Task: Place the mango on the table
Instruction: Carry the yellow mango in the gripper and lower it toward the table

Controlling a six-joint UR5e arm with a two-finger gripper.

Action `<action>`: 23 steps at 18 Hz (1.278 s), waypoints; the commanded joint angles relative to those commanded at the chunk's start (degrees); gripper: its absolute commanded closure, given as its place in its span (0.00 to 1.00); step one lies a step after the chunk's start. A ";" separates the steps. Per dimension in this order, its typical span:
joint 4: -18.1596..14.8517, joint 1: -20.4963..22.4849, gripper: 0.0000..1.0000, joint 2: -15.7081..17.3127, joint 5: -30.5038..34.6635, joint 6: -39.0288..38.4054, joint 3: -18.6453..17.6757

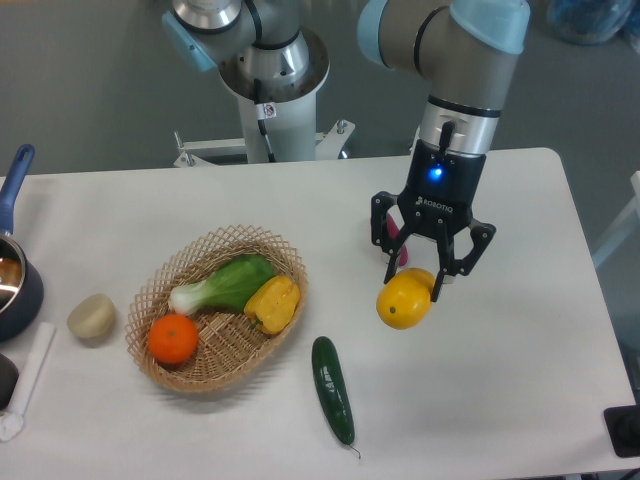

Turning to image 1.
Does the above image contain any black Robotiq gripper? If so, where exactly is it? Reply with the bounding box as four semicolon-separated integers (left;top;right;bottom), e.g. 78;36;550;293
370;140;497;302

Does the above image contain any yellow mango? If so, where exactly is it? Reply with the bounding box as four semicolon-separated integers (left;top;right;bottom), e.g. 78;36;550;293
376;268;435;330

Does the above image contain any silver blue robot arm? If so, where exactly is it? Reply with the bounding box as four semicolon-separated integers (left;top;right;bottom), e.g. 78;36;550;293
162;1;530;285

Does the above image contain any pink object behind gripper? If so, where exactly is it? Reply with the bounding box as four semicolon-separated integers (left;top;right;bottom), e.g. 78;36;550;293
385;213;410;266

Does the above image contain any yellow bell pepper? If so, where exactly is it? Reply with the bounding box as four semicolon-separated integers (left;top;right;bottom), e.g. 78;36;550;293
244;276;301;335

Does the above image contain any dark green cucumber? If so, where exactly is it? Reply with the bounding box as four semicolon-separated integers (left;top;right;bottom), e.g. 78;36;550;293
311;336;362;459

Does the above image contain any green bok choy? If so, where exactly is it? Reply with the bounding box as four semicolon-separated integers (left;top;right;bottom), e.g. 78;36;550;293
168;254;276;315

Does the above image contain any woven wicker basket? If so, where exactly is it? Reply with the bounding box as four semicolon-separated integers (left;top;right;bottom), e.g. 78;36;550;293
125;225;308;393

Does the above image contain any blue plastic bag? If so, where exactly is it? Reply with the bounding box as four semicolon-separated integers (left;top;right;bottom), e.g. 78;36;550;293
546;0;639;46

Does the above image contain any black device at table edge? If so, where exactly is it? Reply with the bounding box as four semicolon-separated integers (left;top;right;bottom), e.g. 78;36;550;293
603;405;639;458

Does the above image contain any orange tangerine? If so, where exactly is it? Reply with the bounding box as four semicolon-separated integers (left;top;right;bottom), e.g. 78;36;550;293
148;314;199;365

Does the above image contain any beige potato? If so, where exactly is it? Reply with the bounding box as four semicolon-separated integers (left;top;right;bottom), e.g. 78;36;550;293
67;293;116;339

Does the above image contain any dark blue saucepan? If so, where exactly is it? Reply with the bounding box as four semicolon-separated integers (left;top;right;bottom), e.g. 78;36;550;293
1;144;44;342

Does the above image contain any dark round object left edge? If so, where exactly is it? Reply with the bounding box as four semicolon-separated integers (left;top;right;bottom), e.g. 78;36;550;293
0;354;19;410

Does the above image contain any white rolled cloth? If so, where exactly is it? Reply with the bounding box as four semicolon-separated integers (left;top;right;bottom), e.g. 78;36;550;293
1;322;56;443

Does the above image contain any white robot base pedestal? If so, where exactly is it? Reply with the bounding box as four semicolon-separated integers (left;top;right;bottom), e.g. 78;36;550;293
174;27;355;167

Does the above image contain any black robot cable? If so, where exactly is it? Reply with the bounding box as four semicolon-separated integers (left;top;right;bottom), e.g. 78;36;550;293
252;78;278;164

